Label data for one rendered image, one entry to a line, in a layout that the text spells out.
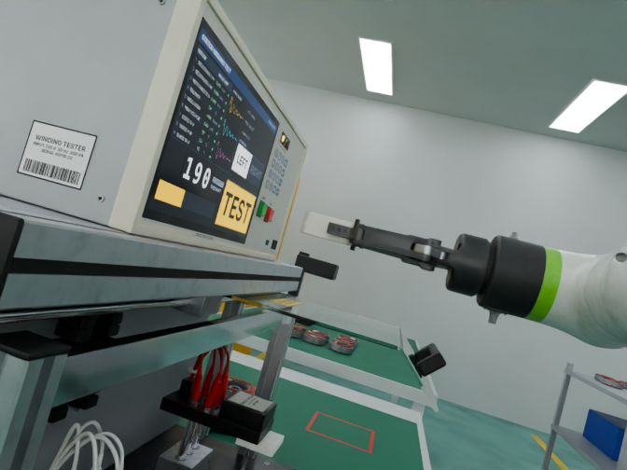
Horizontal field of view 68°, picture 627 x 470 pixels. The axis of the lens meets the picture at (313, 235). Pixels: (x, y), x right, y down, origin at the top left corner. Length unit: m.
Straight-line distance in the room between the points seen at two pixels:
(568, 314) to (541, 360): 5.40
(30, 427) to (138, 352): 0.11
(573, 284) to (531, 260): 0.05
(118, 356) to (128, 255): 0.07
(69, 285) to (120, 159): 0.14
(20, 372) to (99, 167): 0.19
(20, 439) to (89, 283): 0.09
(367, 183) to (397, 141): 0.64
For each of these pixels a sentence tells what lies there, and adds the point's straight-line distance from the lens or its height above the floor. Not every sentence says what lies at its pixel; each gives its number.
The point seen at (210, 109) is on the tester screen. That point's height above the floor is 1.24.
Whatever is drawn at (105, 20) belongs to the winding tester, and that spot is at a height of 1.28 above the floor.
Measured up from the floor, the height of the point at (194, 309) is 1.03.
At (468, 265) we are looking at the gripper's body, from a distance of 0.58.
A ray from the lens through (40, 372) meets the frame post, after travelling 0.29.
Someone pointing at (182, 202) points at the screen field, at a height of 1.15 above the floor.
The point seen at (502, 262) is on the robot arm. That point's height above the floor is 1.19.
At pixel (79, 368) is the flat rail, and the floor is 1.03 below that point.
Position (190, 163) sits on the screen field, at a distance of 0.44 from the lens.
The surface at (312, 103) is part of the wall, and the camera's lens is 6.26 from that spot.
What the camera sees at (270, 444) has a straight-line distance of 0.69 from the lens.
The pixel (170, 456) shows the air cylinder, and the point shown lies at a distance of 0.73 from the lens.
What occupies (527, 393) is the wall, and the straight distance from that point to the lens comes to 6.03.
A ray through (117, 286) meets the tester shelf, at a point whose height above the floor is 1.08.
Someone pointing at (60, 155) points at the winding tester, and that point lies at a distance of 0.43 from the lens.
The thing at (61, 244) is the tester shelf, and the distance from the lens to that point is 0.28.
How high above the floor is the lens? 1.13
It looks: 3 degrees up
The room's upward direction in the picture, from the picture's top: 16 degrees clockwise
